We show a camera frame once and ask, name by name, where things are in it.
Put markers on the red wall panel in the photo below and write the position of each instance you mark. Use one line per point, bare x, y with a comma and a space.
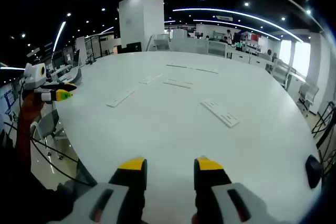
253, 37

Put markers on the white socket holder cover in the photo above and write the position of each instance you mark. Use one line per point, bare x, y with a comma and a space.
178, 83
150, 78

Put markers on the long curved ceiling light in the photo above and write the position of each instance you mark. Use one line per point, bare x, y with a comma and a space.
236, 14

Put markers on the white mesh office chair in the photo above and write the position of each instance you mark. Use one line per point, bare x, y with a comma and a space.
307, 95

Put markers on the black metal stand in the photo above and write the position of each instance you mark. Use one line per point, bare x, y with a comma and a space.
325, 124

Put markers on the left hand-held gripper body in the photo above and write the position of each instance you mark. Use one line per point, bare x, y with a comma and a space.
32, 77

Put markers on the person's left hand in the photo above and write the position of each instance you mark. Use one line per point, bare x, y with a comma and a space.
31, 110

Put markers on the black monitor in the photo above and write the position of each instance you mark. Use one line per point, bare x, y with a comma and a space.
134, 47

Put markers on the white cabinet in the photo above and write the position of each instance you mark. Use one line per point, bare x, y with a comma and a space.
179, 33

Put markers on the white low partitions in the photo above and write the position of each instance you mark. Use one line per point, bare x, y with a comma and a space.
189, 45

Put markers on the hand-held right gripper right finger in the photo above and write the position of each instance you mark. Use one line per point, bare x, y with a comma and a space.
210, 182

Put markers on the ceiling air vent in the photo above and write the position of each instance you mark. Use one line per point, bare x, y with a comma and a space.
224, 18

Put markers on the black chair backrest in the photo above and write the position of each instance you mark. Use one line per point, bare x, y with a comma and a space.
313, 171

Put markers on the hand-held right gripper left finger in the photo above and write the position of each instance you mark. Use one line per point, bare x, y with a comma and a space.
126, 182

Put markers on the white square pillar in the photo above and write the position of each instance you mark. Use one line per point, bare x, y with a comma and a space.
141, 22

